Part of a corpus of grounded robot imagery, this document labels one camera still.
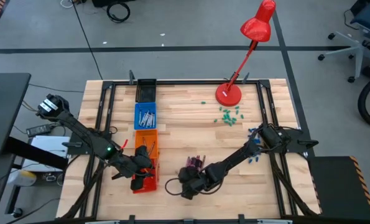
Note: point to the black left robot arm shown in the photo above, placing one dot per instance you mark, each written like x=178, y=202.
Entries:
x=79, y=133

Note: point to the white box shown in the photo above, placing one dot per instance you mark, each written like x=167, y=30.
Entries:
x=48, y=143

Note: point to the black aluminium table frame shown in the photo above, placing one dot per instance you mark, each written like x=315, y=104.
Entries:
x=184, y=82

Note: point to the black power adapter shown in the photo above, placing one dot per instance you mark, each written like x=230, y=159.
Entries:
x=40, y=130

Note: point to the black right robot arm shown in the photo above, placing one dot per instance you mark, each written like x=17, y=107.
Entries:
x=243, y=152

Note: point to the black plastic basket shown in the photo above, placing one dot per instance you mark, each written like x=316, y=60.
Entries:
x=145, y=90

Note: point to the black box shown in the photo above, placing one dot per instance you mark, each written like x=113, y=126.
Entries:
x=110, y=2

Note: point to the red desk lamp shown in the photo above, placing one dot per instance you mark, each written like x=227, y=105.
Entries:
x=228, y=95

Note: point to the office chair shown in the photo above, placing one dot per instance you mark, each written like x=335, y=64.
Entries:
x=358, y=46

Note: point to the blue plastic basket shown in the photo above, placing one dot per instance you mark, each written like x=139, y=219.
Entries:
x=137, y=107

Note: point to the red tag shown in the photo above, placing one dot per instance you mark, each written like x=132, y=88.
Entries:
x=124, y=143

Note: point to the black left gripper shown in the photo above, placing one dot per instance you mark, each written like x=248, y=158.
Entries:
x=128, y=165

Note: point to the white yellow bottle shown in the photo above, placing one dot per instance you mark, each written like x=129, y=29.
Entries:
x=21, y=178

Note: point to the black side desk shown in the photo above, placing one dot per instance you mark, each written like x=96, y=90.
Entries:
x=4, y=112

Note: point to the brown crayon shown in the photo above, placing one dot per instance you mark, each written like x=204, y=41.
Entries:
x=144, y=143
x=152, y=148

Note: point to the orange plastic basket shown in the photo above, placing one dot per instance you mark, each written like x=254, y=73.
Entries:
x=138, y=152

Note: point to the red plastic basket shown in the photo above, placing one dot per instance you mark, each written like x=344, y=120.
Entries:
x=150, y=186

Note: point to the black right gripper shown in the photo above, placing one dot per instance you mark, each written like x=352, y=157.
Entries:
x=200, y=183

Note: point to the black stand beam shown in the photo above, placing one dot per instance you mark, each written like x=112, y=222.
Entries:
x=35, y=152

